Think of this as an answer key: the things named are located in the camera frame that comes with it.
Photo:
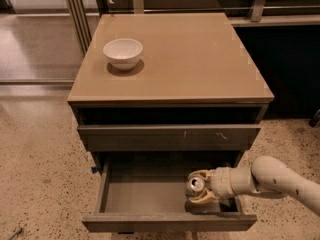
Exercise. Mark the metal rail frame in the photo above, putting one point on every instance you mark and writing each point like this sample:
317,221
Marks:
248,13

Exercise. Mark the grey top drawer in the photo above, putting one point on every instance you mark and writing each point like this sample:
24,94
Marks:
168,137

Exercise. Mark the white ceramic bowl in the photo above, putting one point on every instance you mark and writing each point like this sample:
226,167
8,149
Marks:
124,53

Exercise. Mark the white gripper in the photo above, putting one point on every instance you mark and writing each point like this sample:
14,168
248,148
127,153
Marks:
220,183

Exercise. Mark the open grey middle drawer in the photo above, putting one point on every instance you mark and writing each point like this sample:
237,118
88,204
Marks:
150,197

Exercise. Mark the green white 7up can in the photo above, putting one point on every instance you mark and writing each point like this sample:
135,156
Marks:
195,186

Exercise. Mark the brown drawer cabinet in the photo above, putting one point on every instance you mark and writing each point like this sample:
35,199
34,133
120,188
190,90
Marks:
193,70

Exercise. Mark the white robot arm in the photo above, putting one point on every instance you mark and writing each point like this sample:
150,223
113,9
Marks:
267,177

